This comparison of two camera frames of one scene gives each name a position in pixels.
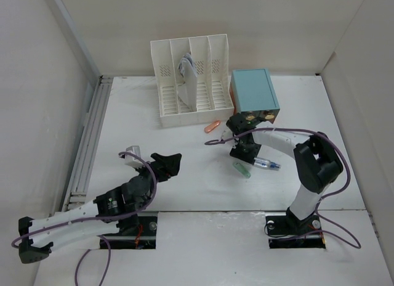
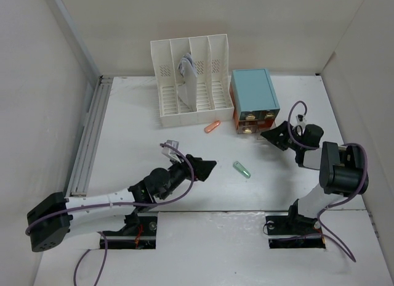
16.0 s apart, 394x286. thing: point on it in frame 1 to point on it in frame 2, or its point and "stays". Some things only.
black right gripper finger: [246, 152] to [279, 135]
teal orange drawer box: [252, 94] stays
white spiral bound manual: [188, 69] stays
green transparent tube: [244, 171] stays
